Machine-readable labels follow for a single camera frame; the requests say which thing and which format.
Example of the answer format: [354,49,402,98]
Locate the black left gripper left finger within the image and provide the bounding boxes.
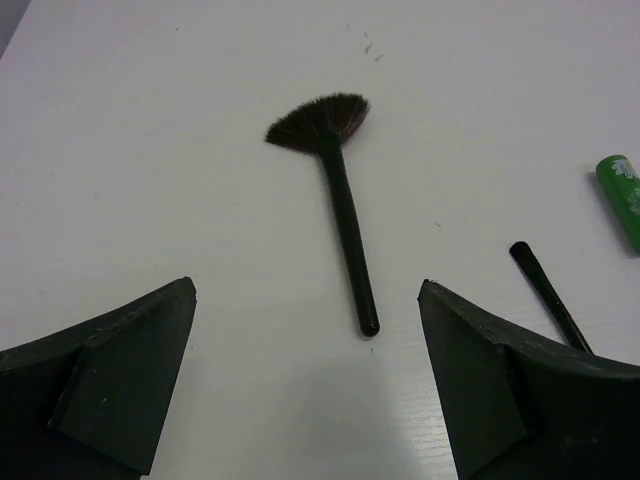
[1,277,196,479]

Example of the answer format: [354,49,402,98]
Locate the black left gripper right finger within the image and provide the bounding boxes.
[418,280,639,479]

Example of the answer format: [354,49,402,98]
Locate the black fan makeup brush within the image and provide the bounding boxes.
[265,92,380,338]

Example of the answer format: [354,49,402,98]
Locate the green lip balm tube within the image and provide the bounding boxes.
[595,155,639,253]

